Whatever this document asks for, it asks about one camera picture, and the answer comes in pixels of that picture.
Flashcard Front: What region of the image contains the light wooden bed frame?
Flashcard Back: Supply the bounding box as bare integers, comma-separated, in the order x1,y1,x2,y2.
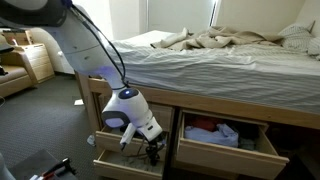
74,71,320,180

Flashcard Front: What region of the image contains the mattress with striped grey sheet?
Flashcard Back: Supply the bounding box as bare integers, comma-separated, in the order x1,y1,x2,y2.
106,29,320,116

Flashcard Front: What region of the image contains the wooden drawer with blue cloth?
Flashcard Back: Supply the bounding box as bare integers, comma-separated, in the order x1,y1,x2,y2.
174,108,290,180

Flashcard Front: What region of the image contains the beige crumpled blanket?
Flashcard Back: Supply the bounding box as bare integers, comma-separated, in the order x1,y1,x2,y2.
150,25,284,52

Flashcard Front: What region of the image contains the red cloth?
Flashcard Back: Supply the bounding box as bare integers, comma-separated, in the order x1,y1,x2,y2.
189,114,223,132

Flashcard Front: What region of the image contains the small striped pillow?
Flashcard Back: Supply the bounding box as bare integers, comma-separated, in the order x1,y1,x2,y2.
306,35,320,61

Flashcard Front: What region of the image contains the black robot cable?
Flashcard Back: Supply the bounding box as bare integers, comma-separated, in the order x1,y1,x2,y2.
68,3,131,89

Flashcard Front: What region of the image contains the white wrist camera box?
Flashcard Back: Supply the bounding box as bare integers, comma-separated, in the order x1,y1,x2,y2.
119,123,138,150

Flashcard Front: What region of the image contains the light wooden nightstand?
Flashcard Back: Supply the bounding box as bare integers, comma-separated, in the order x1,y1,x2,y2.
1,29,56,84

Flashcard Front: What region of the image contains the tan upholstered armchair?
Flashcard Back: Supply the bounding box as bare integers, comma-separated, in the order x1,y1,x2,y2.
0,64,34,98

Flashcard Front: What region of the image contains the shallow wooden drawer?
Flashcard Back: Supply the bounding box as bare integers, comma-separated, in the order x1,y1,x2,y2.
93,148,166,180

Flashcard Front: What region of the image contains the grey cloth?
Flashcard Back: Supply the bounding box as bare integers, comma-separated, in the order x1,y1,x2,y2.
238,137,258,151

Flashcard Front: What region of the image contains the small crumpled paper scrap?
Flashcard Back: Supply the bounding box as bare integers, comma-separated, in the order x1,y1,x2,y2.
87,134,97,147

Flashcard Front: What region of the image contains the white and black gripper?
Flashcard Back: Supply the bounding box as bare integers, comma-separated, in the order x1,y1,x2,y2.
139,115,165,167

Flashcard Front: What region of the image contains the large striped pillow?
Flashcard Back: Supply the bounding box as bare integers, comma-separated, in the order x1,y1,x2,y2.
278,20,316,53

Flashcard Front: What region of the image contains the light blue cloth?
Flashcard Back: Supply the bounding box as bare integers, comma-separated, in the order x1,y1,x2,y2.
184,123,240,148

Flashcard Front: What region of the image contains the wooden drawer with grey lining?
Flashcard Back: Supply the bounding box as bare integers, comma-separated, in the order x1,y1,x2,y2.
95,124,169,158

